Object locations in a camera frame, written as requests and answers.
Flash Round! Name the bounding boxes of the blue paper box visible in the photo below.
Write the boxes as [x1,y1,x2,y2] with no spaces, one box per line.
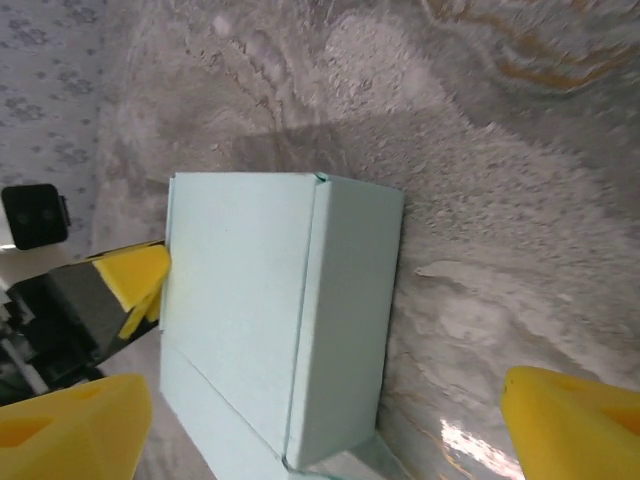
[158,171,416,480]

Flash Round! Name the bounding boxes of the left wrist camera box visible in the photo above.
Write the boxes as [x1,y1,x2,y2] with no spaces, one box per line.
[1,183,71,250]

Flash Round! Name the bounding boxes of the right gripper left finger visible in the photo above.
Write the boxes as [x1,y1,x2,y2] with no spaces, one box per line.
[0,373,154,480]

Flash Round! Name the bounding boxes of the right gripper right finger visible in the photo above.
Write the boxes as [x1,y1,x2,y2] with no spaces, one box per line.
[501,365,640,480]

